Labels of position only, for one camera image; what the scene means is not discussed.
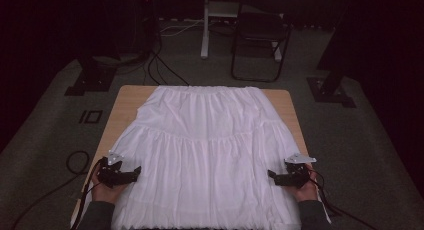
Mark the person's left hand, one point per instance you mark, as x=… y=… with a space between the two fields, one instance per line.
x=106 y=192

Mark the black stand with flat base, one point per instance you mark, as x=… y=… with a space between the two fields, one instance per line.
x=93 y=80
x=330 y=94

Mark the black folding chair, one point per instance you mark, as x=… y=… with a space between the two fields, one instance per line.
x=260 y=26

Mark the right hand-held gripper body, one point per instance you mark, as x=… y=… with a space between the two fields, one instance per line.
x=296 y=175

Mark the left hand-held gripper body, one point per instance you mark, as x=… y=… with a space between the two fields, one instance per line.
x=111 y=173

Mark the person's right hand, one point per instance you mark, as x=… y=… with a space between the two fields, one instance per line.
x=306 y=191

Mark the white metal table frame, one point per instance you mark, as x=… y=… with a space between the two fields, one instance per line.
x=204 y=30

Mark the white pleated skirt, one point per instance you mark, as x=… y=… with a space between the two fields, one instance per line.
x=206 y=156

